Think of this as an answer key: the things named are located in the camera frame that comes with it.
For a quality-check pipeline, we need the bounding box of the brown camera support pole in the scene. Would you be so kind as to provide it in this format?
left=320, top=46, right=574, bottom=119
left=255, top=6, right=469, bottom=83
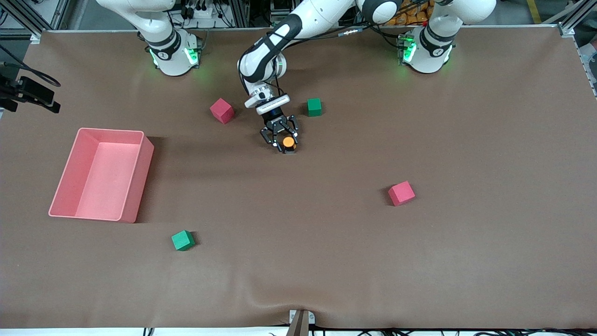
left=285, top=310, right=309, bottom=336

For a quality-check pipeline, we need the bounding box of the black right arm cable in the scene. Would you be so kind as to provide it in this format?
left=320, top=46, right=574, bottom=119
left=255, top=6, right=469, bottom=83
left=0, top=44, right=61, bottom=87

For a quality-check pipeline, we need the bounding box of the pink foam cube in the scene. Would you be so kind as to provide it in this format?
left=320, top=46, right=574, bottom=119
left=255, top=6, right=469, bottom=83
left=209, top=98, right=235, bottom=125
left=388, top=181, right=416, bottom=207

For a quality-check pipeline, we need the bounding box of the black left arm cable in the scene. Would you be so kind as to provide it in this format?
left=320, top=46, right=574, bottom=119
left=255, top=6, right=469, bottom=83
left=278, top=26, right=402, bottom=47

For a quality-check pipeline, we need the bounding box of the pink plastic bin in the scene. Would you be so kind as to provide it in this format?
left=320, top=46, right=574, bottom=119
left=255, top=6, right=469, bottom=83
left=49, top=127, right=155, bottom=224

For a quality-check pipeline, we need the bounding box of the perforated metal edge strip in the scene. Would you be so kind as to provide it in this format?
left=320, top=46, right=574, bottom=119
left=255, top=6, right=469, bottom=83
left=577, top=40, right=597, bottom=98

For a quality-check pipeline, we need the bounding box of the white power strip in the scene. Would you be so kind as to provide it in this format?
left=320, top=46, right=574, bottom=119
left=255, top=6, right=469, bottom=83
left=184, top=4, right=225, bottom=20

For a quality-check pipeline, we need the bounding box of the brown table mat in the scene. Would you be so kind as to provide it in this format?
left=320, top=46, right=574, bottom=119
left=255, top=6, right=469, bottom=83
left=0, top=26, right=597, bottom=329

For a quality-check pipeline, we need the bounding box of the silver mount bracket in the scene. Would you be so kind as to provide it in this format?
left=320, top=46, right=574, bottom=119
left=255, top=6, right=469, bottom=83
left=289, top=309, right=316, bottom=325

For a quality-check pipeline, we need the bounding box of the aluminium frame post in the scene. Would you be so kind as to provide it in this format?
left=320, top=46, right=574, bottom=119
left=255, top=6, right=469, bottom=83
left=229, top=0, right=250, bottom=28

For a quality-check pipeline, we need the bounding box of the orange packets pile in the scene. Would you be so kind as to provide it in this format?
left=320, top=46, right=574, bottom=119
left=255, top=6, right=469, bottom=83
left=389, top=0, right=430, bottom=27

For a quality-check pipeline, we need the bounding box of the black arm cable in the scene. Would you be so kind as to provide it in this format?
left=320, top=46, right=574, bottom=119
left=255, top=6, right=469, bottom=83
left=0, top=44, right=61, bottom=87
left=278, top=26, right=402, bottom=47

